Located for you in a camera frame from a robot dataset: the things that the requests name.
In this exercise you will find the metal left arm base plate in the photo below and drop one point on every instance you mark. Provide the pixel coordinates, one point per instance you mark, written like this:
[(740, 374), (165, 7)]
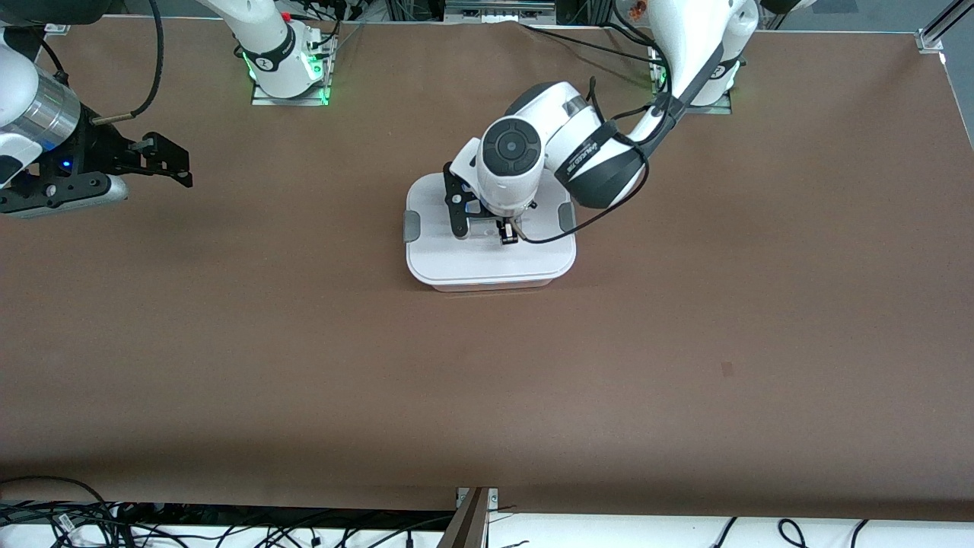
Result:
[(711, 109)]

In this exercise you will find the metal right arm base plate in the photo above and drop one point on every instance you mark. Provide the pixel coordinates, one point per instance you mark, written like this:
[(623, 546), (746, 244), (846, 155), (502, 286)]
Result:
[(262, 100)]

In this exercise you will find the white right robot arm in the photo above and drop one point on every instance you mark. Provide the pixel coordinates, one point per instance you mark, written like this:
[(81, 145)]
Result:
[(266, 46)]

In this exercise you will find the brown wooden post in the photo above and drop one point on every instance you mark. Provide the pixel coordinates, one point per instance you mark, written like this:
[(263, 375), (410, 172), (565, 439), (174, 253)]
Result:
[(464, 529)]

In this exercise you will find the orange toy figure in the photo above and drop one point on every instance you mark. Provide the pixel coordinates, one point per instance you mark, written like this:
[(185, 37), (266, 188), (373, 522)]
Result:
[(638, 10)]

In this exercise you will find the brown table cover sheet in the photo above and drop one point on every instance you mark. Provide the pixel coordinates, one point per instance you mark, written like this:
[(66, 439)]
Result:
[(487, 418)]

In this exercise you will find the white box lid grey latches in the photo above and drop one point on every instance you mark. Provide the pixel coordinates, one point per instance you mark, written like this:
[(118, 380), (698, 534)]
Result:
[(487, 262)]

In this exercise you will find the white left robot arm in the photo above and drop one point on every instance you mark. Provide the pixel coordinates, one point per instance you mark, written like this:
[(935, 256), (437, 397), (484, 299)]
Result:
[(517, 175)]

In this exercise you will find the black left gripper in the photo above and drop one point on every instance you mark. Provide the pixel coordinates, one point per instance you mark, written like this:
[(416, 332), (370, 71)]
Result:
[(505, 228)]

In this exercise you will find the pale pink plastic box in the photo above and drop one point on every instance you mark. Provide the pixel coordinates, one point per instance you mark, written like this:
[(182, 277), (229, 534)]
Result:
[(494, 288)]

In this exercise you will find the metal table corner bracket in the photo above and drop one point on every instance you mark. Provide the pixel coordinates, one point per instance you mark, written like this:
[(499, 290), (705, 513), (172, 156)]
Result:
[(930, 42), (57, 29)]

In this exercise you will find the small metal bracket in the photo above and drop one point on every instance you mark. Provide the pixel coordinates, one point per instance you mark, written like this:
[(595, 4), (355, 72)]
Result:
[(493, 498)]

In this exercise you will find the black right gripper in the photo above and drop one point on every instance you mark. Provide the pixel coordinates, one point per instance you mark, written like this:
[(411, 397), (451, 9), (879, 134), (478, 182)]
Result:
[(104, 148)]

